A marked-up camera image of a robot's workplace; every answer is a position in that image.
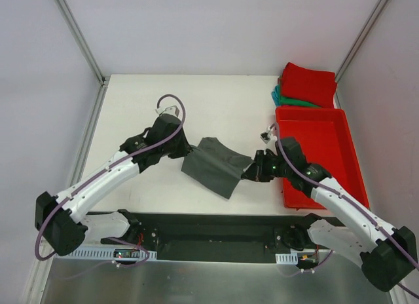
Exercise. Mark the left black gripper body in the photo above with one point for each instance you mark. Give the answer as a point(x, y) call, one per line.
point(181, 147)

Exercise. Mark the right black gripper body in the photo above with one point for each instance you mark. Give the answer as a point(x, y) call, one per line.
point(259, 170)

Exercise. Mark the dark grey t shirt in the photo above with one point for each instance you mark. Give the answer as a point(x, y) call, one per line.
point(215, 166)

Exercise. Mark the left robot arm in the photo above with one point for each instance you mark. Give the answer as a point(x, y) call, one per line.
point(133, 157)

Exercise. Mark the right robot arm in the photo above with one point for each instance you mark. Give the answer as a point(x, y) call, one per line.
point(385, 254)

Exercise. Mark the red plastic bin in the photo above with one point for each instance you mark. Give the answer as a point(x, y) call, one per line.
point(325, 138)

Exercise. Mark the folded green t shirt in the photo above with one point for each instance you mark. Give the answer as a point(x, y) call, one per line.
point(296, 102)

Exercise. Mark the folded teal t shirt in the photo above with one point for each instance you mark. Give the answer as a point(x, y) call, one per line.
point(276, 96)

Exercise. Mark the folded red t shirt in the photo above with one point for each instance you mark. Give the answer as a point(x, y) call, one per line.
point(314, 86)

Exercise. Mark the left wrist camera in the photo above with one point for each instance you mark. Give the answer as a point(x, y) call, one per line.
point(164, 126)

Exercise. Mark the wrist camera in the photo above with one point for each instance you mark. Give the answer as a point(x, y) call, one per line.
point(290, 146)
point(164, 126)

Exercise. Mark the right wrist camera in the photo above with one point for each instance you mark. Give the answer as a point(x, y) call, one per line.
point(290, 146)

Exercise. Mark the front aluminium rail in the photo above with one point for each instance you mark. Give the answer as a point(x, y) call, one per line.
point(65, 235)

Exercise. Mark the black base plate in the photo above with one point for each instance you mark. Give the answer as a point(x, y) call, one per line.
point(218, 238)

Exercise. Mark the right white cable duct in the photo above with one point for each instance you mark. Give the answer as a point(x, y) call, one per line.
point(287, 259)

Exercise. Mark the white cable duct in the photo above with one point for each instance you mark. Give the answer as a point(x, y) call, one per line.
point(117, 254)
point(287, 259)

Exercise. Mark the left white cable duct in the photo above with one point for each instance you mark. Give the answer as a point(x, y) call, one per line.
point(117, 254)

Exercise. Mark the left aluminium frame post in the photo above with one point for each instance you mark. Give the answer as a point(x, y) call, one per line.
point(80, 40)

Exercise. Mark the aluminium frame post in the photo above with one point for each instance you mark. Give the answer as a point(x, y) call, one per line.
point(80, 40)
point(363, 34)

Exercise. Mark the right aluminium frame post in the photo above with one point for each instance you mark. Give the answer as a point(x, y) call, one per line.
point(363, 34)

